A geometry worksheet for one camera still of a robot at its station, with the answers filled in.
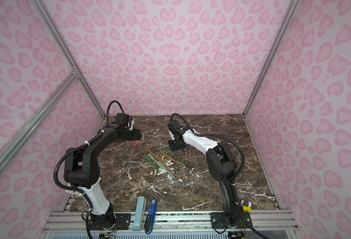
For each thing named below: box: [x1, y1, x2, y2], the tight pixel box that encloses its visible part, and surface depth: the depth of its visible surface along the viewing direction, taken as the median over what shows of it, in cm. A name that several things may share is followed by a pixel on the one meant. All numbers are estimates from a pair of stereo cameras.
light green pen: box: [148, 153, 169, 173], surface depth 95 cm
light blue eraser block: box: [132, 196, 147, 232], surface depth 72 cm
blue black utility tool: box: [144, 199, 159, 235], surface depth 75 cm
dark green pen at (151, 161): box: [143, 155, 160, 168], surface depth 97 cm
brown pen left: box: [146, 147, 169, 168], surface depth 97 cm
